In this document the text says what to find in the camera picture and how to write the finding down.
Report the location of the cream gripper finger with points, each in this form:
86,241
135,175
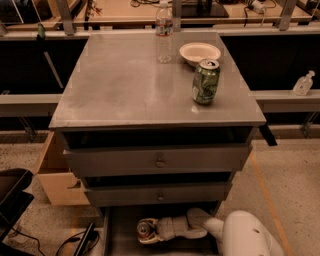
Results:
150,221
151,239

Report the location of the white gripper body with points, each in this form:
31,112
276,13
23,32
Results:
170,228

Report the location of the red coke can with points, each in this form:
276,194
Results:
144,229

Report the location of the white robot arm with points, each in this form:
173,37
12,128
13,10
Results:
241,233

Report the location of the open bottom grey drawer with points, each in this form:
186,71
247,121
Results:
121,235

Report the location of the middle grey drawer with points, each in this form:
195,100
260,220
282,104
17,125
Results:
157,194

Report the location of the top grey drawer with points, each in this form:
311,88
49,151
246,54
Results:
122,162

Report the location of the grey metal drawer cabinet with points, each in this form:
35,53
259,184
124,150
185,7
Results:
121,97

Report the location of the green soda can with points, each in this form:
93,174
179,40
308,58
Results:
205,81

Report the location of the light wooden box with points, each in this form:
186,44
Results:
59,183

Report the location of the black chair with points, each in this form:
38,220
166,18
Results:
13,202

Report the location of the white paper bowl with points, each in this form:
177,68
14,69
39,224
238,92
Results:
193,53

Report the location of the hand sanitizer bottle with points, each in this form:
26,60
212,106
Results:
304,84

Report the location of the clear plastic water bottle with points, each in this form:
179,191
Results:
164,31

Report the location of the black monitor base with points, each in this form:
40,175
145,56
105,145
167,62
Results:
203,9

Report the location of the white power strip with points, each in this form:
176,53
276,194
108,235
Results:
256,6

